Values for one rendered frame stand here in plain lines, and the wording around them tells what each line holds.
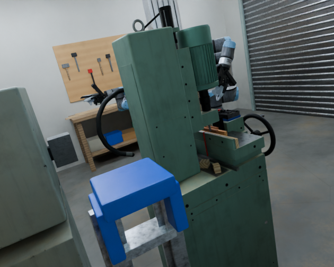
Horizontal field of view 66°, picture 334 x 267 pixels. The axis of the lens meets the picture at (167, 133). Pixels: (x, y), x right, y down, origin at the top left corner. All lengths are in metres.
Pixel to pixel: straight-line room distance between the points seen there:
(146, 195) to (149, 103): 0.67
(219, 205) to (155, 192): 0.83
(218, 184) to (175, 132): 0.33
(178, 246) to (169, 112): 0.65
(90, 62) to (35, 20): 0.96
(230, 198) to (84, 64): 3.68
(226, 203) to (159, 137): 0.48
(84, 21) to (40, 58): 0.91
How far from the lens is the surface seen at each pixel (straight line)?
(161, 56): 1.18
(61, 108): 4.55
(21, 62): 4.55
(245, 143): 1.36
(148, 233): 0.69
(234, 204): 1.41
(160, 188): 0.53
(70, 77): 4.54
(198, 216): 1.28
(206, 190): 1.26
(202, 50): 1.33
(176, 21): 2.35
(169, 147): 1.21
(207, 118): 1.41
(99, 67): 4.62
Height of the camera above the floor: 1.39
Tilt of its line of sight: 16 degrees down
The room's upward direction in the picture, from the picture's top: 13 degrees counter-clockwise
